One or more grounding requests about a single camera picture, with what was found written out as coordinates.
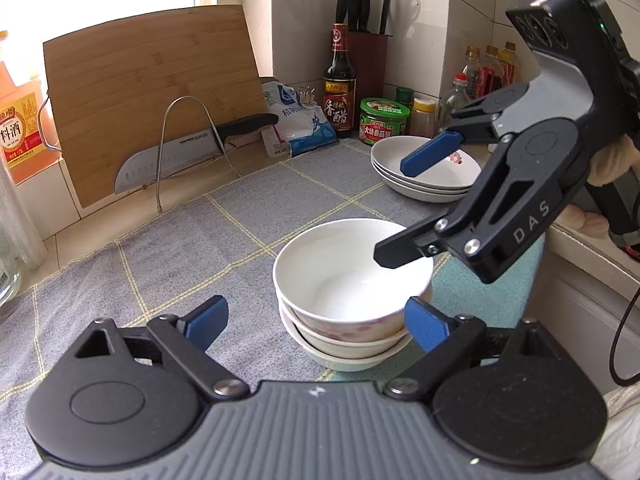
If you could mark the white plate with burnt stain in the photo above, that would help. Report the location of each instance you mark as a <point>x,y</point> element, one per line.
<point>379,170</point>

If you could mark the yellow lid spice jar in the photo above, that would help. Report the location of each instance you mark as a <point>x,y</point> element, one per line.
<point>423,118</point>

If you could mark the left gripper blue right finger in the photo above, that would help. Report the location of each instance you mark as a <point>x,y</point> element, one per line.
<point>428,326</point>

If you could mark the white fruit plate back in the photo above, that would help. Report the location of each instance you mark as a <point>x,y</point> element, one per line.
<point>457,171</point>

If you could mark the orange cooking wine jug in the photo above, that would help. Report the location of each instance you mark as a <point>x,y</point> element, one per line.
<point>29,142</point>

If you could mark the dark red knife block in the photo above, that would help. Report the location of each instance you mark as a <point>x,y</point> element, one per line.
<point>367,47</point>

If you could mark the glass jar green lid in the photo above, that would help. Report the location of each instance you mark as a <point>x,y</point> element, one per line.
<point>10,270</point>

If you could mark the wire cutting board rack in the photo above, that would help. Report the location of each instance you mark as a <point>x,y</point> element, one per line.
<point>188,150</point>

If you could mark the gloved right hand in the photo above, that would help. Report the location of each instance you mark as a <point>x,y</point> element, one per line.
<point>605,167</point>

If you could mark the dark vinegar bottle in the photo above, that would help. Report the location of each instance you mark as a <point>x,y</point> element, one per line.
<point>338,103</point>

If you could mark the bamboo cutting board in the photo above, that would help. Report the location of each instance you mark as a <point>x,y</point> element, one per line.
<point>119,87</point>

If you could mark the grey teal dish mat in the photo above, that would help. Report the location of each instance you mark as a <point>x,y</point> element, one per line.
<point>221,243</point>

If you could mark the tall plastic bag roll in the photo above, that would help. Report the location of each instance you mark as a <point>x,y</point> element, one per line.
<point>18,225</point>

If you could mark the clear bottle gold cap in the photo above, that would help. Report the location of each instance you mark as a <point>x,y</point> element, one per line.
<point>473,71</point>

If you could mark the red label sauce bottle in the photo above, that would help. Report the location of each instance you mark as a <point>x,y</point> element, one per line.
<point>493,71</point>

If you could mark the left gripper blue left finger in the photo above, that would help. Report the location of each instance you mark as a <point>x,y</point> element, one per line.
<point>205,323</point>

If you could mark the kitchen knife black handle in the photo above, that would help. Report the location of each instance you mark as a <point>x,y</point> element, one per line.
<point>140,168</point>

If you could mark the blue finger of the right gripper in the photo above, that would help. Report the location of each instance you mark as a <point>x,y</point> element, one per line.
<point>430,153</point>
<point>411,244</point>

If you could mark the binder clips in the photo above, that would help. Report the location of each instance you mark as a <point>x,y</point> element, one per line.
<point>307,95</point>

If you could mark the clear glass bottle red cap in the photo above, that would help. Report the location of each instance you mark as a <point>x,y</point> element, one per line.
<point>452,100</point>

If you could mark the white fruit plate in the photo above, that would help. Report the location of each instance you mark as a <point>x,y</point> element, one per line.
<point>421,196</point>
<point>457,171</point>

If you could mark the white bowl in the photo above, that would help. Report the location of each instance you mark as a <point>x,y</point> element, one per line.
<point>340,348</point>
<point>341,364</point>
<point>328,277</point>

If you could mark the green lid sauce jar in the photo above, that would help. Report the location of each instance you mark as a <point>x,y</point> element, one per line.
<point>381,119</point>

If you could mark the tall orange cap bottle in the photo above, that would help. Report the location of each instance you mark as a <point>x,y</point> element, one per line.
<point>510,62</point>

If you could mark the green cap small jar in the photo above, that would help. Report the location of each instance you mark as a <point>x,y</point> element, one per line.
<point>404,96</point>

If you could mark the white blue salt bag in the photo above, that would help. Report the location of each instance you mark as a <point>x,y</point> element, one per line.
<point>301,128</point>

